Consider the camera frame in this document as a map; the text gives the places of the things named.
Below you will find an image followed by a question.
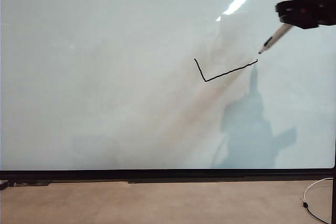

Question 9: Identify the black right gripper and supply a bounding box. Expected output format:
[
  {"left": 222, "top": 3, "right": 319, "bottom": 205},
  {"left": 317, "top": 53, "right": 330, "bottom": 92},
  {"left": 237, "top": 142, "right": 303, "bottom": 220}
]
[{"left": 275, "top": 0, "right": 324, "bottom": 30}]

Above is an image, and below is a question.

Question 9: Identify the white whiteboard marker black label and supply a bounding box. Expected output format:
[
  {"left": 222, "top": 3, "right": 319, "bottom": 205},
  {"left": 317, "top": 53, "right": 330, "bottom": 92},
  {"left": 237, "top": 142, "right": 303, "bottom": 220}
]
[{"left": 258, "top": 23, "right": 292, "bottom": 55}]

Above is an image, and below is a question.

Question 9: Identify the black whiteboard pen tray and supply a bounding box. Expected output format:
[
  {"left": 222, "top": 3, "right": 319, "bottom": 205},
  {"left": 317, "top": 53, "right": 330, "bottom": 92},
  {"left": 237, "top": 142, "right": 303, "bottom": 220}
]
[{"left": 49, "top": 175, "right": 334, "bottom": 184}]

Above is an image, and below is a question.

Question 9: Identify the white cable with black connector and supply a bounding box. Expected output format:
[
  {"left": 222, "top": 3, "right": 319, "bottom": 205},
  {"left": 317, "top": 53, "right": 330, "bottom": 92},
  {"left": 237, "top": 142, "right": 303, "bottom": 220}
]
[{"left": 301, "top": 177, "right": 334, "bottom": 224}]

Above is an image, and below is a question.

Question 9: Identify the black whiteboard stand post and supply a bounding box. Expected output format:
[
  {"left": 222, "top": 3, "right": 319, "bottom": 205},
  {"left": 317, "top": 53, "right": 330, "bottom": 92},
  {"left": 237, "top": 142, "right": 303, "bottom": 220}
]
[{"left": 331, "top": 167, "right": 336, "bottom": 224}]

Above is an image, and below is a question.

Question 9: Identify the white whiteboard with black frame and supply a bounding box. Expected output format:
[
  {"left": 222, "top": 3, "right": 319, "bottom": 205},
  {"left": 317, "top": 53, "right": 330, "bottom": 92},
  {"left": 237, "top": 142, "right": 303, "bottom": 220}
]
[{"left": 0, "top": 0, "right": 336, "bottom": 177}]

